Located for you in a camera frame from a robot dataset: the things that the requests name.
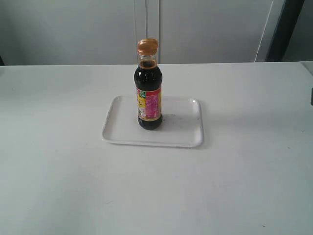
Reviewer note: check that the dark soy sauce bottle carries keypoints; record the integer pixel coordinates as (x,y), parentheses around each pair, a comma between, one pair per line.
(148,81)

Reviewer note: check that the white rectangular tray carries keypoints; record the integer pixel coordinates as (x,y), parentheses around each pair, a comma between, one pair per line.
(181,124)

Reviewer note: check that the dark vertical post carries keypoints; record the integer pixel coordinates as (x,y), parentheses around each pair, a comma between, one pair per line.
(284,29)

